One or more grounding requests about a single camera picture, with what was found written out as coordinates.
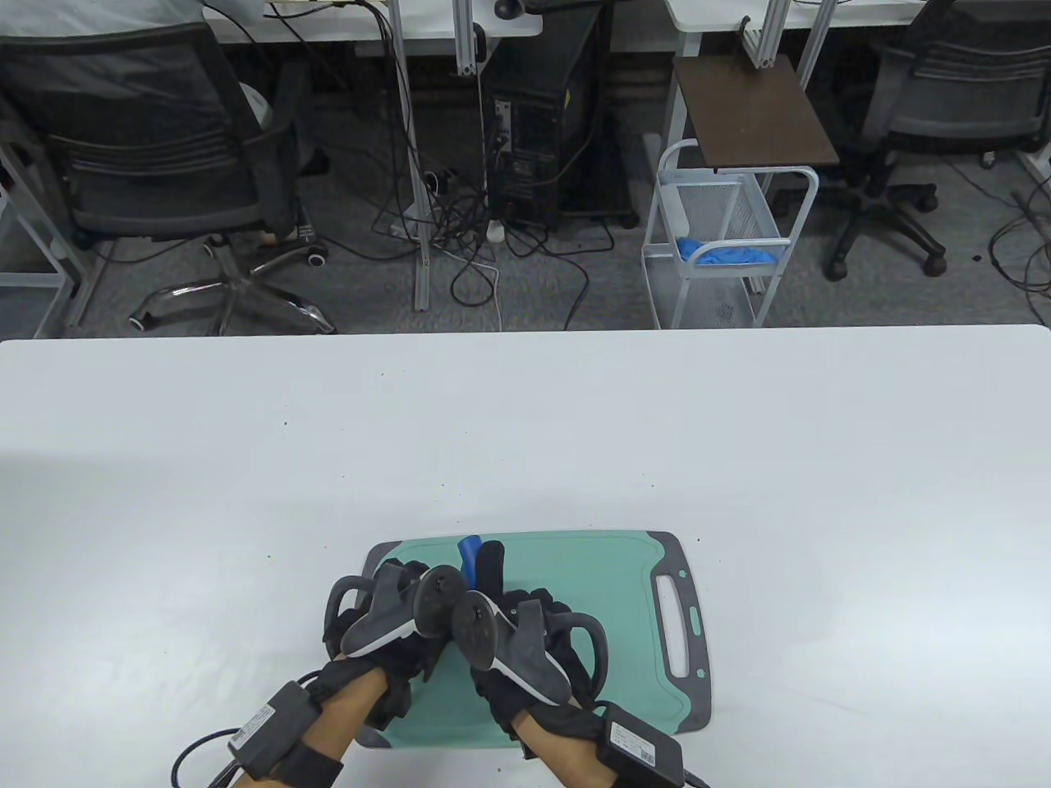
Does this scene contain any dark brown board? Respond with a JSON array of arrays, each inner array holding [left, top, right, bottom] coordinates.
[[672, 53, 841, 170]]

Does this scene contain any black mesh office chair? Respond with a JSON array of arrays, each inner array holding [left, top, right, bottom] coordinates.
[[0, 21, 337, 336]]

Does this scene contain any grey right hand controller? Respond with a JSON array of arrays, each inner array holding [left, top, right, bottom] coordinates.
[[453, 589, 608, 708]]

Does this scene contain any person's right hand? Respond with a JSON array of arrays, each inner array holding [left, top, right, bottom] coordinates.
[[468, 539, 607, 741]]

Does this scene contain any white desk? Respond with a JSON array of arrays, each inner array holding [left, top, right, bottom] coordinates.
[[201, 0, 545, 313], [662, 0, 1051, 180]]

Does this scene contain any green grey cutting board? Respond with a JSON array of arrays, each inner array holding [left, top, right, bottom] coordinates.
[[353, 531, 712, 752]]

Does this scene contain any white metal frame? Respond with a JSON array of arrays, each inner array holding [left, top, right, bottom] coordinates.
[[0, 82, 109, 338]]

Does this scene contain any tangle of black cables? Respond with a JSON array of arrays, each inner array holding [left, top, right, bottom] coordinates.
[[360, 160, 618, 331]]

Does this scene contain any blue cloth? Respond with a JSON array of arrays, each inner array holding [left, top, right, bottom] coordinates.
[[674, 236, 780, 268]]

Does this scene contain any person's left forearm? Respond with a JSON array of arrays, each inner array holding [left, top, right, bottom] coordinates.
[[302, 668, 388, 788]]

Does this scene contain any black computer tower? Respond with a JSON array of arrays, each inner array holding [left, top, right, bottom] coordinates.
[[482, 7, 635, 232]]

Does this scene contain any person's right forearm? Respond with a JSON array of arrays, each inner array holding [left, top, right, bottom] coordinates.
[[521, 710, 610, 788]]

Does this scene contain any black floor cable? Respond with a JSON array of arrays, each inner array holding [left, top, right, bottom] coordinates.
[[985, 190, 1051, 298]]

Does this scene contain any aluminium profile post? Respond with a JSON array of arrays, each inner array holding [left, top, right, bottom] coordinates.
[[741, 0, 791, 69], [799, 0, 839, 85], [453, 0, 488, 77]]

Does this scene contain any person's left hand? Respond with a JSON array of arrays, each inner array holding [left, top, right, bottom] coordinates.
[[316, 558, 451, 731]]

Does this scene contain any white wire trolley cart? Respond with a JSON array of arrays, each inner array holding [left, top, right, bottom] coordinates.
[[641, 138, 820, 329]]

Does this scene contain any grey mesh office chair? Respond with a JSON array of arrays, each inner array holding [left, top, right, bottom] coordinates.
[[821, 0, 1051, 282]]

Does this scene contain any grey left hand controller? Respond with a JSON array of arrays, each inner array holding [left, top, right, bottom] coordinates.
[[324, 562, 470, 658]]

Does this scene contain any black sensor box cable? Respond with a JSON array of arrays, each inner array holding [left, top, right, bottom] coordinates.
[[170, 729, 241, 788]]

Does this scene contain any black left wrist sensor box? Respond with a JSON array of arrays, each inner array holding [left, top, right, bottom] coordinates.
[[227, 680, 344, 788]]

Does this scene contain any grey hand controller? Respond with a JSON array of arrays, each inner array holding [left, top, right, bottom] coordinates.
[[324, 562, 470, 658], [453, 589, 608, 708]]

